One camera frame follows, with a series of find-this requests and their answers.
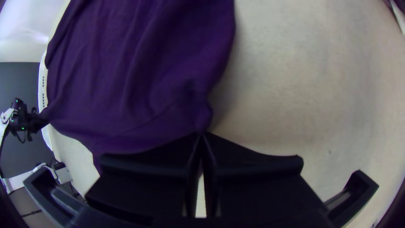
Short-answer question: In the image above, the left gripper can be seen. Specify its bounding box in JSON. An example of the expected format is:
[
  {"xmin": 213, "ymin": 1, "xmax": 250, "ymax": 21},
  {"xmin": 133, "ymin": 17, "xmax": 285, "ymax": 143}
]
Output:
[{"xmin": 28, "ymin": 110, "xmax": 50, "ymax": 134}]

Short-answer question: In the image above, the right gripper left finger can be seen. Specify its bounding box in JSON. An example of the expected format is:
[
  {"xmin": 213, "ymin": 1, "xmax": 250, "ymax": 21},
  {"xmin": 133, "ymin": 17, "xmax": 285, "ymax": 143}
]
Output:
[{"xmin": 84, "ymin": 133, "xmax": 203, "ymax": 220}]

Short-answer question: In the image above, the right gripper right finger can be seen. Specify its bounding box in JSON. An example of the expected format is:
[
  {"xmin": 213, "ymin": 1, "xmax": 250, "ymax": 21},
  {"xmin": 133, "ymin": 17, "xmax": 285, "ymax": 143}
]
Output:
[{"xmin": 202, "ymin": 131, "xmax": 331, "ymax": 220}]

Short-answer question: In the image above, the black t-shirt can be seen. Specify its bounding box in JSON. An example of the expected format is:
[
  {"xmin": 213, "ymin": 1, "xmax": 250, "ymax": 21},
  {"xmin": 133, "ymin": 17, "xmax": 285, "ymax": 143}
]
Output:
[{"xmin": 39, "ymin": 0, "xmax": 236, "ymax": 173}]

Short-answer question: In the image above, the white laundry basket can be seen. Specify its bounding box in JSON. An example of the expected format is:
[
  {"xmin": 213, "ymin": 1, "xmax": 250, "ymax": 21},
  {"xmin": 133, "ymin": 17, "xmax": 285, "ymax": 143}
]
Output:
[{"xmin": 37, "ymin": 52, "xmax": 54, "ymax": 151}]

